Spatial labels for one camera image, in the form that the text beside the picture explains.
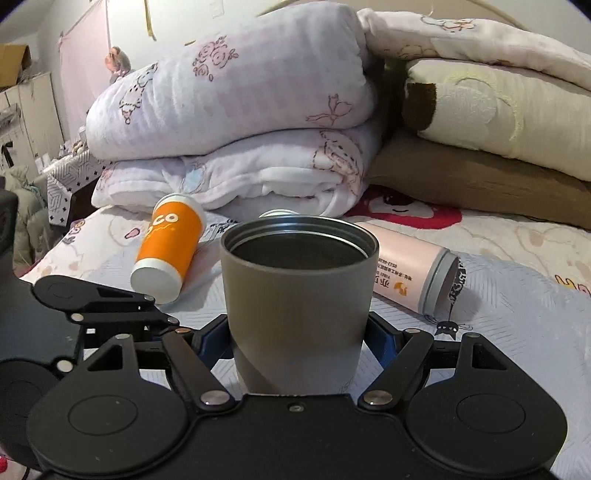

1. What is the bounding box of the table with patterned cloth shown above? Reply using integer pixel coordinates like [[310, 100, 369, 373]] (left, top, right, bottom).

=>
[[44, 150, 116, 229]]

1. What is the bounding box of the folded white floral quilt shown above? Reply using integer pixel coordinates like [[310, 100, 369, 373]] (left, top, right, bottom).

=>
[[85, 4, 377, 160]]

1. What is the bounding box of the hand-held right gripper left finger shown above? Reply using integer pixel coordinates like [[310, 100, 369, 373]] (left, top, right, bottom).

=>
[[85, 315, 234, 413]]

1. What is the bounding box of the white cabinet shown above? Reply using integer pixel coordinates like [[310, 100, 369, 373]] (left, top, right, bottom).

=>
[[0, 71, 65, 178]]

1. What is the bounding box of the cream pillow with brown patch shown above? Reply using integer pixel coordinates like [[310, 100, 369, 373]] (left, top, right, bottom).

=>
[[401, 58, 591, 174]]

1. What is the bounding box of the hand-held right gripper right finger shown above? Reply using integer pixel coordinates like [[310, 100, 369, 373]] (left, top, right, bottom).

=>
[[357, 311, 509, 412]]

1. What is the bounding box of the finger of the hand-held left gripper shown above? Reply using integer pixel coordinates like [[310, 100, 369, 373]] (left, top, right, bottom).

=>
[[31, 274, 182, 343]]

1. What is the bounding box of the pink embroidered blanket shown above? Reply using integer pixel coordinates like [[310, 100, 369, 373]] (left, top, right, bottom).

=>
[[358, 8, 591, 95]]

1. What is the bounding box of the cardboard box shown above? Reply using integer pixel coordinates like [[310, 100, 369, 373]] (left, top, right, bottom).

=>
[[0, 44, 34, 89]]

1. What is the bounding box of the orange paper cup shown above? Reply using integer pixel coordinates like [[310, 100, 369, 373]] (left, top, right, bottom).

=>
[[130, 193, 206, 304]]

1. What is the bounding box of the light blue printed cloth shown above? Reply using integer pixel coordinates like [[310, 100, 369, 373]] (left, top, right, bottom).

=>
[[178, 251, 591, 480]]

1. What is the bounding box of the cream cartoon bed sheet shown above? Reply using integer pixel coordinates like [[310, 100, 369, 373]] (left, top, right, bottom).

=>
[[21, 185, 591, 301]]

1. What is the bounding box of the grey metal cup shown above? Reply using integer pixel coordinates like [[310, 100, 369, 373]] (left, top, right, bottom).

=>
[[219, 217, 380, 396]]

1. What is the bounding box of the light puffer jacket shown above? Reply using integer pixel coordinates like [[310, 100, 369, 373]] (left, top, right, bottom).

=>
[[4, 166, 54, 278]]

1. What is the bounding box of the pink curtain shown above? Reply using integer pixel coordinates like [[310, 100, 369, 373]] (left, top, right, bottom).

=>
[[59, 0, 112, 145]]

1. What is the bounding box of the pink cup with grey rim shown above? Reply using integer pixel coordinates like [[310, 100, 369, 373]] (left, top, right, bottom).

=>
[[352, 220, 461, 315]]

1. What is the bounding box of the plush toy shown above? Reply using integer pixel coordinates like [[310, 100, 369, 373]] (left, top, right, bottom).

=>
[[105, 45, 132, 85]]

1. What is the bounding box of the folded white cartoon quilt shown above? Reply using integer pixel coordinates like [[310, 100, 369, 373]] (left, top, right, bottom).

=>
[[91, 117, 384, 221]]

